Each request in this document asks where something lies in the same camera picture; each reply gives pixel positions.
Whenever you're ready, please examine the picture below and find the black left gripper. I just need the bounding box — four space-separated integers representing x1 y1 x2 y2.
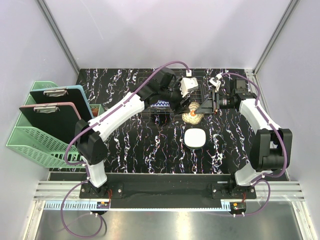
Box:
159 78 192 115

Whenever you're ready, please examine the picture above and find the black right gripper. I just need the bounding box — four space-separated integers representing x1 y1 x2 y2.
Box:
194 89 235 116

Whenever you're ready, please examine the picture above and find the yellow floral scalloped bowl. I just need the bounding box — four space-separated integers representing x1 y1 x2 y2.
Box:
182 101 204 125

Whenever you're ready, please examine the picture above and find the blue white zigzag bowl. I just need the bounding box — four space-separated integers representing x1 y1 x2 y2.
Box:
150 100 170 109

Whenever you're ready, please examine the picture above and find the white bowl dark blue outside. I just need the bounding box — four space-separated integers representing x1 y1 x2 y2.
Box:
183 128 207 150

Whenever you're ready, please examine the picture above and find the red patterned bowl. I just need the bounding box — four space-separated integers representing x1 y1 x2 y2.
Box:
90 106 100 117

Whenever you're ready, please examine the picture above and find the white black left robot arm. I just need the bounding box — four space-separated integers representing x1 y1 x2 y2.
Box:
73 67 198 198

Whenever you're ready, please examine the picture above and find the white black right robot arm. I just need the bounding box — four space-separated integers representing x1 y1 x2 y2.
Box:
195 74 293 199

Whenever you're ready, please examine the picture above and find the black marble pattern mat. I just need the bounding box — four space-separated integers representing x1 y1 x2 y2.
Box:
76 68 255 174

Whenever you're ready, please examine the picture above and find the blue edged black clipboard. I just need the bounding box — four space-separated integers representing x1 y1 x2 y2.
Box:
30 85 94 121

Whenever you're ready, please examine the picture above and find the pink edged black clipboard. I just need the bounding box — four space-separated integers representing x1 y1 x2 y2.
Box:
19 102 81 144

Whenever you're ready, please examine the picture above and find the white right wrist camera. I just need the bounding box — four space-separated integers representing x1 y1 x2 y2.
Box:
209 73 223 92

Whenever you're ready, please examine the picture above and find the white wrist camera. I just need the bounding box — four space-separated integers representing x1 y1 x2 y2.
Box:
179 77 199 98
209 73 223 92

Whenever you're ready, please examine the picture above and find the grey wire dish rack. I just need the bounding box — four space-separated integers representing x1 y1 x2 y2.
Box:
136 70 209 115

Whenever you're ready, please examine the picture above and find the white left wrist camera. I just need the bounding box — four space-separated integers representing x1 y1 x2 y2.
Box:
179 77 199 98

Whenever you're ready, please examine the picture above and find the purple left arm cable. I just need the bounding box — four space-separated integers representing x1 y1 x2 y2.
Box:
59 61 193 237

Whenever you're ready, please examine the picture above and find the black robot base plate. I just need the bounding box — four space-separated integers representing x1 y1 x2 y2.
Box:
79 181 257 200

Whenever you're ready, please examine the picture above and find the aluminium frame rail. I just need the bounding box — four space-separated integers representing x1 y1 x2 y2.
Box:
33 181 305 212

